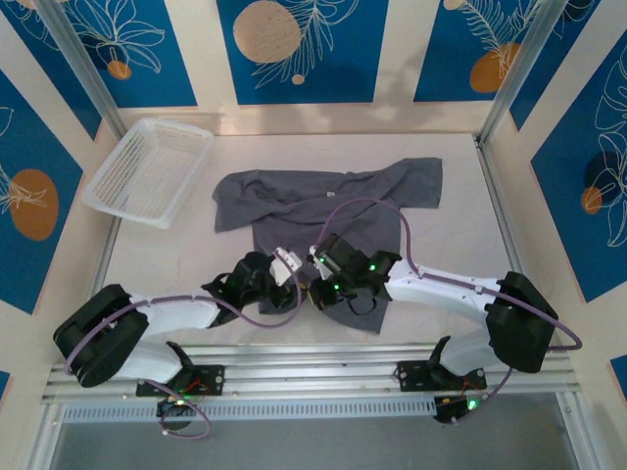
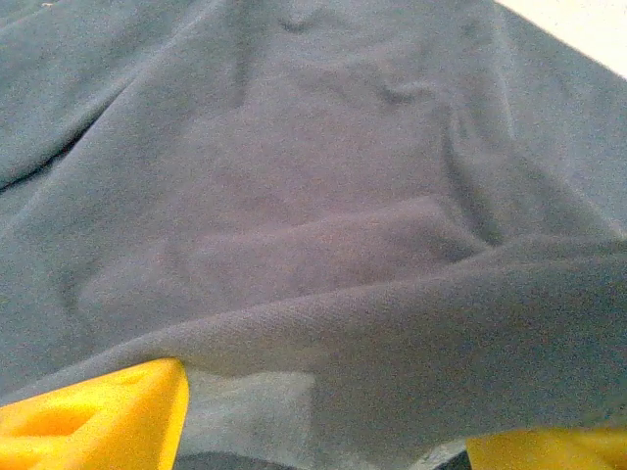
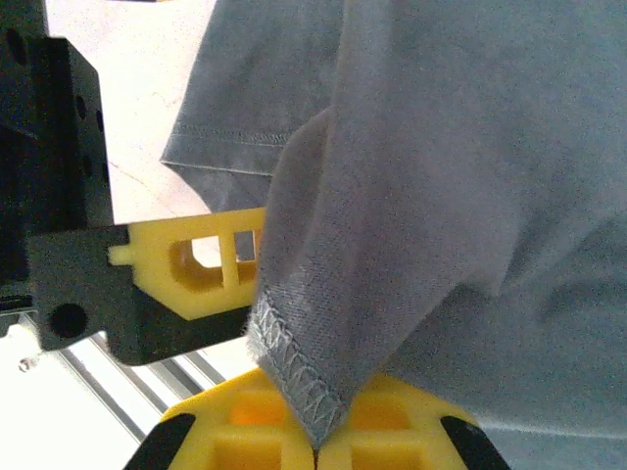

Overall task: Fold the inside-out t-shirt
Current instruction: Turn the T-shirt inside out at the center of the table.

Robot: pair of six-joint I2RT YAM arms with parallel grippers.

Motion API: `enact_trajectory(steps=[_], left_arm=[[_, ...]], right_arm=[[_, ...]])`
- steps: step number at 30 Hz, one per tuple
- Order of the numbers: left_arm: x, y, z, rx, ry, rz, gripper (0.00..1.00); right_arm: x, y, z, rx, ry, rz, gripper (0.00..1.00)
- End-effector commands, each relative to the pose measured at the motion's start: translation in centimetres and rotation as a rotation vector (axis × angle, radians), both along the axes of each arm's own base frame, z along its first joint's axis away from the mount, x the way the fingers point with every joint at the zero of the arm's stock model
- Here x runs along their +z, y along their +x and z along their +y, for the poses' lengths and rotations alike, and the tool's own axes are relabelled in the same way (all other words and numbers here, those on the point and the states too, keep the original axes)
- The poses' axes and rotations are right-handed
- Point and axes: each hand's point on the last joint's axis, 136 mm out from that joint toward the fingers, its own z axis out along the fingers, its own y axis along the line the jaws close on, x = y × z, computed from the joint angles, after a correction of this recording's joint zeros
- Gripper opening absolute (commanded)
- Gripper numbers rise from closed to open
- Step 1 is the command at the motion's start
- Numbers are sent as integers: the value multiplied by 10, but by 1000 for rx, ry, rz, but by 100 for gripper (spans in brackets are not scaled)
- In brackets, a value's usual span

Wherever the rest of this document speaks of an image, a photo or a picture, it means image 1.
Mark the grey t-shirt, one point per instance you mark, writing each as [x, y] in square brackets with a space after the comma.
[294, 196]

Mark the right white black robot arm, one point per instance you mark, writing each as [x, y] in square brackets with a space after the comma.
[441, 289]

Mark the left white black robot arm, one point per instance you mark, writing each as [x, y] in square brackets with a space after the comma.
[171, 313]

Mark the white plastic mesh basket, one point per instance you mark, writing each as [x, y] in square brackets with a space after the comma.
[147, 171]

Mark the left black controller box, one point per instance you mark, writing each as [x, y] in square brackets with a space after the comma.
[178, 423]

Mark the black controller box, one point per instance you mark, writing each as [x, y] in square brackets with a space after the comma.
[448, 413]
[178, 423]

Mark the right black controller box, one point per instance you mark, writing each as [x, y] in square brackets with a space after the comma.
[448, 413]

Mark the aluminium rail frame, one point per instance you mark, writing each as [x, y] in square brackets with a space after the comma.
[303, 374]

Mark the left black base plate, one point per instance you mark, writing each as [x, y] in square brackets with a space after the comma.
[215, 377]

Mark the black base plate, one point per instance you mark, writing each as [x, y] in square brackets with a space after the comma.
[215, 377]
[411, 374]

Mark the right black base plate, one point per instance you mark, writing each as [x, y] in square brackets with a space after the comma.
[411, 374]

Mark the blue floral wall panel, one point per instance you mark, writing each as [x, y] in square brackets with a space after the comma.
[563, 220]
[441, 49]
[29, 147]
[343, 73]
[161, 73]
[553, 63]
[44, 54]

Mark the aluminium corner post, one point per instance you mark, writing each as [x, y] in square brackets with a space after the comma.
[78, 63]
[519, 63]

